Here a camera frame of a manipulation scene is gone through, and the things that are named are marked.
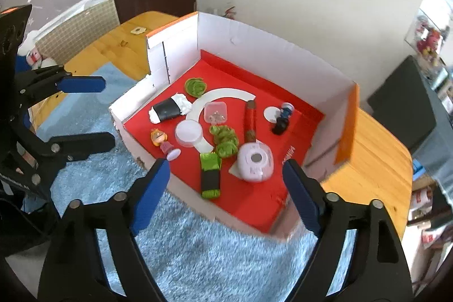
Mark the round green fuzzy scrunchie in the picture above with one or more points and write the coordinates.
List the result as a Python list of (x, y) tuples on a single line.
[(195, 87)]

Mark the black-eared mouse figurine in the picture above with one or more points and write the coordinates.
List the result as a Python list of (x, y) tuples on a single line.
[(281, 125)]

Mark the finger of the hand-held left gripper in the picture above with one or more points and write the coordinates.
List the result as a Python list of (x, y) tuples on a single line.
[(83, 84), (88, 144)]

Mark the blonde doll figurine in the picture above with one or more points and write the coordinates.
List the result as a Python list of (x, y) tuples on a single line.
[(161, 139)]

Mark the blue fluffy blanket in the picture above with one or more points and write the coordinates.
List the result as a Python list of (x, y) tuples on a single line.
[(198, 252)]

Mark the square clear plastic box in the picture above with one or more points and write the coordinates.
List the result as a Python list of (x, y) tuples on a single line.
[(216, 112)]

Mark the orange cardboard box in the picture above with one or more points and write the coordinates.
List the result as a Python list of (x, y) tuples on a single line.
[(247, 203)]

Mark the red brown cylinder stick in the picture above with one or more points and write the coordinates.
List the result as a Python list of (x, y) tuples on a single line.
[(250, 121)]

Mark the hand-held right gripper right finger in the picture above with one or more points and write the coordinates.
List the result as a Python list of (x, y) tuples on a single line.
[(302, 196)]

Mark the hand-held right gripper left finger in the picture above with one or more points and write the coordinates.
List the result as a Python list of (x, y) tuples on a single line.
[(152, 196)]

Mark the blue storage box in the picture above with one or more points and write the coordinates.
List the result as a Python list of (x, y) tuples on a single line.
[(418, 169)]

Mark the pink rabbit plush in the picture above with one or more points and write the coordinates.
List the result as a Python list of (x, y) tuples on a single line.
[(430, 40)]

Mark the black roll with green ends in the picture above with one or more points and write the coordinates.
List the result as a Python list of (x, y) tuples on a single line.
[(210, 178)]

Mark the white plush toy with red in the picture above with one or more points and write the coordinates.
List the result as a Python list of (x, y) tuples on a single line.
[(33, 56)]

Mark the twisted green fuzzy scrunchie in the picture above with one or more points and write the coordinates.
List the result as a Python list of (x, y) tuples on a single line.
[(224, 142)]

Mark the table with dark cloth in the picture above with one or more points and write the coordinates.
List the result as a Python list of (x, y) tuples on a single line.
[(400, 111)]

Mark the pale pink round gadget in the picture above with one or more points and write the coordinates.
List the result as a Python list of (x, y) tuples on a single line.
[(254, 162)]

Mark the wall mirror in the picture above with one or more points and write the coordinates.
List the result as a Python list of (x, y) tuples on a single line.
[(431, 12)]

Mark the black roll with white ends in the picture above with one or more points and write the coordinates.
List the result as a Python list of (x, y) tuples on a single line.
[(168, 109)]

